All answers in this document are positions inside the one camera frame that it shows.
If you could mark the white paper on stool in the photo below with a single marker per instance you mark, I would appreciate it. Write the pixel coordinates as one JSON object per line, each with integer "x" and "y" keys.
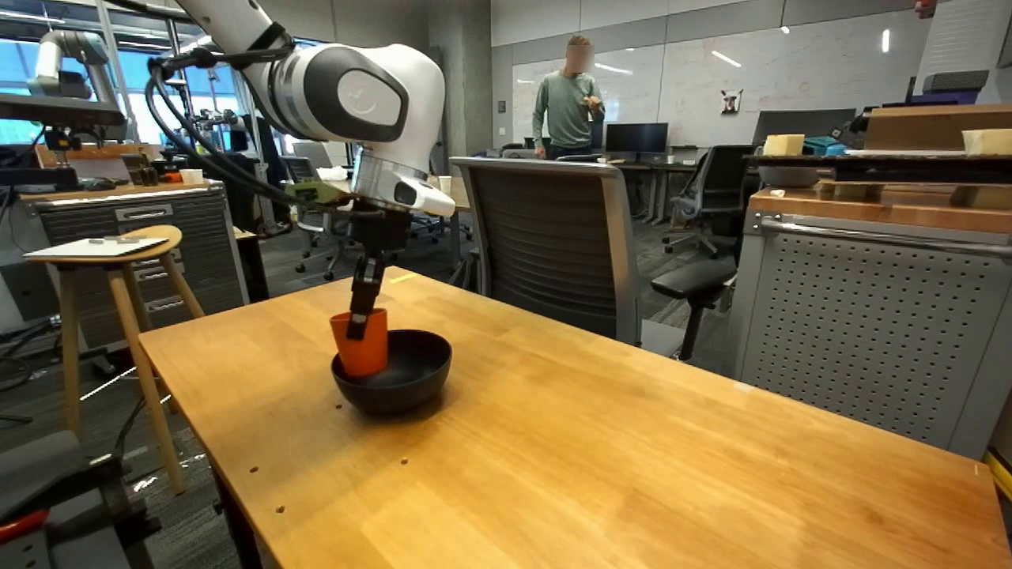
{"x": 93, "y": 247}

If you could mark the wooden stool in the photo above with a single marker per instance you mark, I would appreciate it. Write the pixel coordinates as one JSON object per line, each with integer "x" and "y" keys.
{"x": 118, "y": 272}

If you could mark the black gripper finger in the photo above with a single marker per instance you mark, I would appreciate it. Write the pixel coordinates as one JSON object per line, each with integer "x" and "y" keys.
{"x": 366, "y": 288}

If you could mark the black computer monitor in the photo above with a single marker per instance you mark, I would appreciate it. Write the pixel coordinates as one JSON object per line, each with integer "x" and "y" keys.
{"x": 638, "y": 140}

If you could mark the black office chair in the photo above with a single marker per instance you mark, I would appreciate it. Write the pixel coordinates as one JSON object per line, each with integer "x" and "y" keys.
{"x": 706, "y": 258}

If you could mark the black bowl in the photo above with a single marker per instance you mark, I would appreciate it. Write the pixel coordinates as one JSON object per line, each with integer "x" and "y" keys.
{"x": 416, "y": 375}

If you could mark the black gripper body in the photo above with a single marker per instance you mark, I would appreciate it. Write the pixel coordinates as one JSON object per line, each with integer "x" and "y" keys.
{"x": 380, "y": 231}

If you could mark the grey cabinet with labels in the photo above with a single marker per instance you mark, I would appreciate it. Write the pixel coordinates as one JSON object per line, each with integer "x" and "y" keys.
{"x": 108, "y": 221}

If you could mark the grey mesh office chair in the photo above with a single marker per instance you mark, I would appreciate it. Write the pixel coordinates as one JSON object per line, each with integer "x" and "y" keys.
{"x": 556, "y": 237}

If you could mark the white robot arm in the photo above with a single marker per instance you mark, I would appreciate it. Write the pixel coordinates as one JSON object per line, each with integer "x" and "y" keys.
{"x": 380, "y": 98}

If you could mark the grey perforated metal cart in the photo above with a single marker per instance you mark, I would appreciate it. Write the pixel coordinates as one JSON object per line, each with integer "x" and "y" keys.
{"x": 890, "y": 315}

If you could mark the orange plastic cup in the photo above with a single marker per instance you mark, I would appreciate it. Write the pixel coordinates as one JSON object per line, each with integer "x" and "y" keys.
{"x": 361, "y": 346}

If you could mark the person in green sweater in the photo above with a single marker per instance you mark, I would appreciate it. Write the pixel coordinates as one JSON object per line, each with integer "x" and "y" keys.
{"x": 568, "y": 104}

